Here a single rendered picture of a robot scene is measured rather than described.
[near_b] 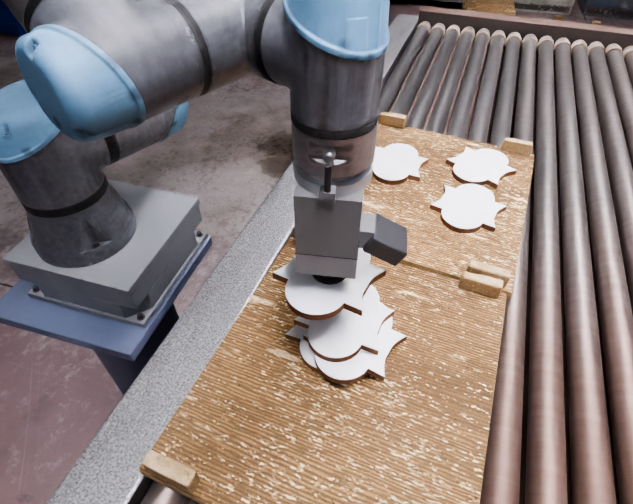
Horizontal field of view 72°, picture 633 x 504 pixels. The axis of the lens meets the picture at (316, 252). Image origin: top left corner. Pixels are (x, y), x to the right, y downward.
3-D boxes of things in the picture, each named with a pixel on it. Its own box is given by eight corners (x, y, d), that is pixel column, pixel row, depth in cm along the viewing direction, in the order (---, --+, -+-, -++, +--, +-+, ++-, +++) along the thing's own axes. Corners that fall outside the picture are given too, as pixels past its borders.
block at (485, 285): (457, 288, 66) (461, 276, 64) (459, 280, 67) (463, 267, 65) (498, 300, 64) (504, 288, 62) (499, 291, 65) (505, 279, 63)
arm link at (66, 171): (1, 185, 63) (-56, 96, 53) (89, 146, 70) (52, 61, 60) (39, 223, 57) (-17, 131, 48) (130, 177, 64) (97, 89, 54)
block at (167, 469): (146, 473, 47) (138, 464, 45) (156, 456, 49) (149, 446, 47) (193, 496, 46) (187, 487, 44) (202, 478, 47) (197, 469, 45)
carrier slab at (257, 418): (141, 474, 49) (137, 469, 48) (293, 239, 75) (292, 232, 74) (459, 631, 39) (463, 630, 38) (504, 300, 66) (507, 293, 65)
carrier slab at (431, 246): (300, 235, 76) (300, 228, 75) (375, 125, 103) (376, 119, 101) (509, 299, 66) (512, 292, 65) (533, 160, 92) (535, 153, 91)
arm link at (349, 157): (379, 100, 40) (376, 148, 34) (375, 144, 43) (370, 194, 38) (299, 94, 41) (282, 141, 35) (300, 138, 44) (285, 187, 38)
